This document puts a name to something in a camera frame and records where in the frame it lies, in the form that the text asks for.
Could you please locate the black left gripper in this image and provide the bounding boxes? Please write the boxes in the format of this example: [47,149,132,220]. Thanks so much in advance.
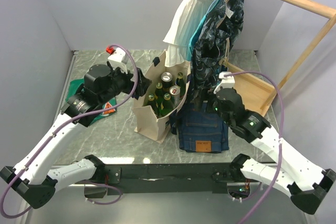
[99,62,152,104]

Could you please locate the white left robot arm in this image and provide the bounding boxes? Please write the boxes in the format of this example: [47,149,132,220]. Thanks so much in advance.
[1,65,152,209]

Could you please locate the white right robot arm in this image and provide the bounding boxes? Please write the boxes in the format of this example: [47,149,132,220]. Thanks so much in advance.
[212,87,335,215]

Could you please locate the dark can silver top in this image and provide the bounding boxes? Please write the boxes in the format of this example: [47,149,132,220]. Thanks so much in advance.
[161,72,173,92]

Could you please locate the wooden clothes rack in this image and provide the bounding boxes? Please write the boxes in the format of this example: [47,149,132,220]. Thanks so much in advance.
[237,0,335,122]

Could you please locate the silver can red tab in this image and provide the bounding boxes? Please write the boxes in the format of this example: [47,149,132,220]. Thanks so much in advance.
[169,85,180,108]

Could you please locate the folded blue jeans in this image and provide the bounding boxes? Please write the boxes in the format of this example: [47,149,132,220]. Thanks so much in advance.
[177,103,229,153]

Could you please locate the green t-shirt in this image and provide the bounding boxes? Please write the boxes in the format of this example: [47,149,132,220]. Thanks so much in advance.
[68,79,118,124]

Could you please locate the dark patterned shirt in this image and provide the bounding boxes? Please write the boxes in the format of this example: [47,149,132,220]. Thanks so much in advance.
[187,0,244,101]

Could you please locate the black base bar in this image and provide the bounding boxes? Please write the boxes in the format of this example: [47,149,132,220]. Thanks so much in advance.
[72,163,253,198]

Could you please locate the white pleated garment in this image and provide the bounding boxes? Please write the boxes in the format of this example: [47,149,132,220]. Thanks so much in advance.
[163,0,213,67]

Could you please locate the teal garment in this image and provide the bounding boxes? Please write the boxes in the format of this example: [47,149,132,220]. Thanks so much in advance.
[186,0,221,61]

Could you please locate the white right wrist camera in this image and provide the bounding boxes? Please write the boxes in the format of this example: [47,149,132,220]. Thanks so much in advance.
[214,72,235,94]

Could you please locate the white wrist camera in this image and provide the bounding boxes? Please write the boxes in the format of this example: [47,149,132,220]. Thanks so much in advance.
[214,72,235,94]
[106,46,128,73]

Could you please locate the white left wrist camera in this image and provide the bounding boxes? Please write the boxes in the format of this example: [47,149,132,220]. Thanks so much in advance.
[106,46,128,73]

